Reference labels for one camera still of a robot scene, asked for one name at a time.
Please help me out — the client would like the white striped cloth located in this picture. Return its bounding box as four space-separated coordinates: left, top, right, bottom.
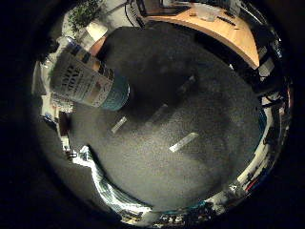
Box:
72 145 154 218

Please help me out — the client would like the tall bushy potted plant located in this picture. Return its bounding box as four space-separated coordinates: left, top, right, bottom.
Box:
68 0 110 43

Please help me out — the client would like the black remote control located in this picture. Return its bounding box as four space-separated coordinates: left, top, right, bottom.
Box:
217 15 237 27

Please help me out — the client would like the white tape strip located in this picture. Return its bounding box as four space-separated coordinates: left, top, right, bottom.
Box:
169 132 200 153
177 74 196 94
149 103 170 123
111 116 129 134

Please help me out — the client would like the clear plastic container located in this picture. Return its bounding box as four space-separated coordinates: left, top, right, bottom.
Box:
193 3 222 23

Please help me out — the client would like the curved wooden desk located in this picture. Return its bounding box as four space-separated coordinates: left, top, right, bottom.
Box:
142 3 261 71

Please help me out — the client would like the round wooden board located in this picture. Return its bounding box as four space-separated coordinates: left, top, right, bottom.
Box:
89 34 109 57

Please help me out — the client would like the printed cylindrical can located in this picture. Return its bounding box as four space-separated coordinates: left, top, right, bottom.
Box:
49 36 132 113

